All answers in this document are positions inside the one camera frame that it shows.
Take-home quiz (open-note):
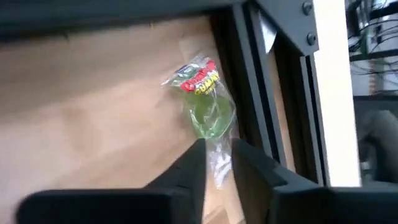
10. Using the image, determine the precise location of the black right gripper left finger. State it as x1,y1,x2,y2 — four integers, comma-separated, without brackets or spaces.
15,138,208,224

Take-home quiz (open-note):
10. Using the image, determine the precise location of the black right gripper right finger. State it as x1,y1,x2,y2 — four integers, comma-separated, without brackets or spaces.
231,138,398,224

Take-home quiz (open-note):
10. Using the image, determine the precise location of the green gummy ring candy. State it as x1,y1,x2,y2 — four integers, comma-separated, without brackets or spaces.
160,54,240,190

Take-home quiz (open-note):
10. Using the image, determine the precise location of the black aluminium table frame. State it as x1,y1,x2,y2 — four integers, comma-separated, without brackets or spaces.
0,0,330,187

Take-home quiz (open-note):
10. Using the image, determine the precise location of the black cable bundle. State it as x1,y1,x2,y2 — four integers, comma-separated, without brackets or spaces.
345,0,398,94

